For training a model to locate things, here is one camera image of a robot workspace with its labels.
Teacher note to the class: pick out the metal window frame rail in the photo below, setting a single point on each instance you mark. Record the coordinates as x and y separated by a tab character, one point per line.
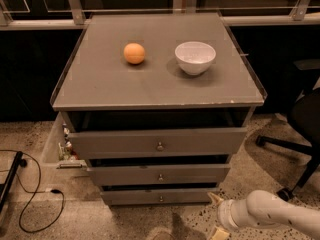
72	14

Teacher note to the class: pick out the grey drawer cabinet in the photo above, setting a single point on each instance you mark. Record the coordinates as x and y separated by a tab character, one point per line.
101	91

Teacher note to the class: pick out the grey top drawer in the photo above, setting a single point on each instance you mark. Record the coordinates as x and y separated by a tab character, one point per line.
157	143

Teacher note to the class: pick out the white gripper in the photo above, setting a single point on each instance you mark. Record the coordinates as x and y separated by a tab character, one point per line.
224	214

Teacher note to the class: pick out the grey middle drawer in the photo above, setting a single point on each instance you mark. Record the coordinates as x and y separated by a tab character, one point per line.
158	174

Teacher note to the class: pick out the grey bottom drawer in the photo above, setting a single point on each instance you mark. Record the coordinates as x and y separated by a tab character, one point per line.
161	196

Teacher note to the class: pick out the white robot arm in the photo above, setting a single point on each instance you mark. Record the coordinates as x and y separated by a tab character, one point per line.
263	210

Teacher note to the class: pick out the orange ball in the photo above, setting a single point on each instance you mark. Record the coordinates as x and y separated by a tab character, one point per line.
134	53

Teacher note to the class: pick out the white bowl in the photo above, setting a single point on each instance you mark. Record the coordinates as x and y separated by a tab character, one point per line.
194	57

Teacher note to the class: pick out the clear plastic storage bin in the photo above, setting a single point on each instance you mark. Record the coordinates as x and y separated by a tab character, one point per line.
57	149

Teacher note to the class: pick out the grey drawer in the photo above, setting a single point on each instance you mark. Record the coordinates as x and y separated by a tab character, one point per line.
158	174
157	143
161	196

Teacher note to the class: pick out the black office chair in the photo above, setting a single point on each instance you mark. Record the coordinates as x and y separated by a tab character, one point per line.
304	118

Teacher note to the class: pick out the black flat device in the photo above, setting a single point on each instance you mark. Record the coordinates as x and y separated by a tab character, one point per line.
5	187

